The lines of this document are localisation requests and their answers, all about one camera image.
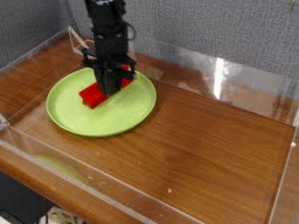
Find clear acrylic enclosure wall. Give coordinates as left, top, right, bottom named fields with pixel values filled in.
left=0, top=30, right=299, bottom=224

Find white power strip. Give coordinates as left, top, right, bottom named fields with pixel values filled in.
left=45, top=206, right=85, bottom=224

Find green round plate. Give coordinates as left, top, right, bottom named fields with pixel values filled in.
left=46, top=68, right=157, bottom=137

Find red rectangular block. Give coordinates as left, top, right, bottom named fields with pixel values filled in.
left=78, top=64, right=134, bottom=110

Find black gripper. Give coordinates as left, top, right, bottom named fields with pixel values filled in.
left=83, top=0, right=137, bottom=95

